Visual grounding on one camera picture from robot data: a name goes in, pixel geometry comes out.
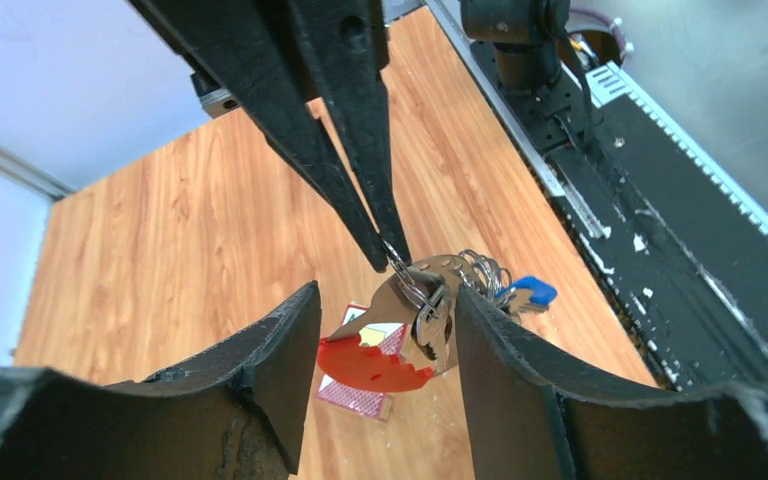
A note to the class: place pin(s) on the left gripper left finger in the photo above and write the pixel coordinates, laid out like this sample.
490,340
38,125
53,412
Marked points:
233,411

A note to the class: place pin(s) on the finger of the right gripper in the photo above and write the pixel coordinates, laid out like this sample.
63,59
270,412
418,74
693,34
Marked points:
224,42
325,111

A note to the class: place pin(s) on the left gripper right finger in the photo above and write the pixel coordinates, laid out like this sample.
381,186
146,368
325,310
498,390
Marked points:
534,411

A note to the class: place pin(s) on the key with blue tag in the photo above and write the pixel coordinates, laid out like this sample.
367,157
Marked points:
527,294

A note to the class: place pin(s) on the metal key holder red handle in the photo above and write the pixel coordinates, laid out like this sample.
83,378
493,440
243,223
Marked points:
406,336

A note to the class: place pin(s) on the pink card packet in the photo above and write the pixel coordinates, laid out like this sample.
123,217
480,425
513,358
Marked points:
360,370

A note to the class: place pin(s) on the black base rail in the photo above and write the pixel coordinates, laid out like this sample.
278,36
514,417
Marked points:
676,241

